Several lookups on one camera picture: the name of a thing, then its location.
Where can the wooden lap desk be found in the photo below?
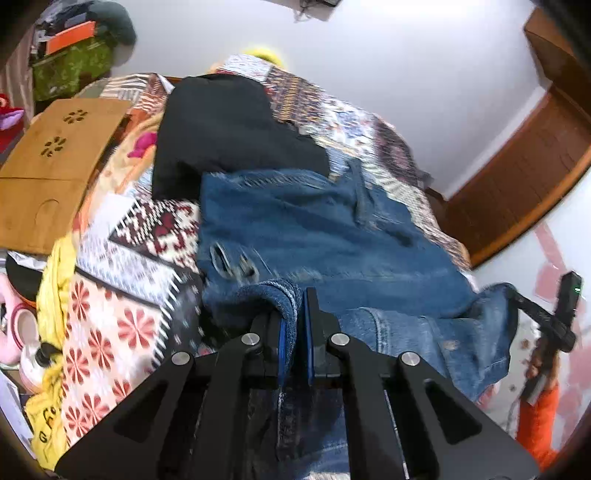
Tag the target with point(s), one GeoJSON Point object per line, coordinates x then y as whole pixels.
{"type": "Point", "coordinates": [46, 184]}

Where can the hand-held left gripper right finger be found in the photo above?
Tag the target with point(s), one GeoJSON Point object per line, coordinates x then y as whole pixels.
{"type": "Point", "coordinates": [308, 341]}

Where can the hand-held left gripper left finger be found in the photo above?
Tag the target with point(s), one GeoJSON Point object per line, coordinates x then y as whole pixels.
{"type": "Point", "coordinates": [279, 350]}

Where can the green patterned bag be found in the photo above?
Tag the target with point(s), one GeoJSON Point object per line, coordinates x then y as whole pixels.
{"type": "Point", "coordinates": [69, 69]}

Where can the patchwork bedspread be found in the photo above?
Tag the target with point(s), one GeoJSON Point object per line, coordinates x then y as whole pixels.
{"type": "Point", "coordinates": [138, 240]}

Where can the person's right hand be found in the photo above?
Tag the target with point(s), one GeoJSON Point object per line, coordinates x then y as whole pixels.
{"type": "Point", "coordinates": [549, 369]}

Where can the red plush toy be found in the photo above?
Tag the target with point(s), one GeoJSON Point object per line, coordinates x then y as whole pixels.
{"type": "Point", "coordinates": [9, 124]}

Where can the frosted sliding door with hearts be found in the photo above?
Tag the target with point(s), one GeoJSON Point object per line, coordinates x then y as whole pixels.
{"type": "Point", "coordinates": [545, 258]}

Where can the white bottle with black cap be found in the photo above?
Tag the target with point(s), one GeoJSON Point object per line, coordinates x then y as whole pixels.
{"type": "Point", "coordinates": [39, 369]}

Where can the pile of clutter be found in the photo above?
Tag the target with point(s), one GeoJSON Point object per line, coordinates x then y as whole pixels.
{"type": "Point", "coordinates": [55, 14]}

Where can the orange box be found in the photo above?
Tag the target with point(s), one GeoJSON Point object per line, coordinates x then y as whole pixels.
{"type": "Point", "coordinates": [69, 37]}

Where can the grey-green cushion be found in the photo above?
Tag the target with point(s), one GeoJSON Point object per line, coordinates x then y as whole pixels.
{"type": "Point", "coordinates": [115, 21]}

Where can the black round object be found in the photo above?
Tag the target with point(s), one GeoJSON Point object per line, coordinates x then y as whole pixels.
{"type": "Point", "coordinates": [23, 277]}

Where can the yellow rounded object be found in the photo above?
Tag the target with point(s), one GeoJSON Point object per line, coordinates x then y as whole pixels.
{"type": "Point", "coordinates": [261, 53]}

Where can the yellow cloth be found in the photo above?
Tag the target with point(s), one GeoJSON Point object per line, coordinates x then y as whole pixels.
{"type": "Point", "coordinates": [51, 286]}

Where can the wooden wardrobe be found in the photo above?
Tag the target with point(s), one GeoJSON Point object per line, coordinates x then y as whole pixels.
{"type": "Point", "coordinates": [517, 175]}

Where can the blue denim jeans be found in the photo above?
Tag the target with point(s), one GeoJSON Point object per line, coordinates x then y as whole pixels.
{"type": "Point", "coordinates": [323, 230]}

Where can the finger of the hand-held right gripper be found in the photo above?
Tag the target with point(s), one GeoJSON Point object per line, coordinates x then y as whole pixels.
{"type": "Point", "coordinates": [535, 314]}

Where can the pink object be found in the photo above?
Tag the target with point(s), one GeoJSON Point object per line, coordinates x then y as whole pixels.
{"type": "Point", "coordinates": [11, 323]}

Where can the black garment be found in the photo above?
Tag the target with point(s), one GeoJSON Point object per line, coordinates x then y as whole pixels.
{"type": "Point", "coordinates": [221, 129]}

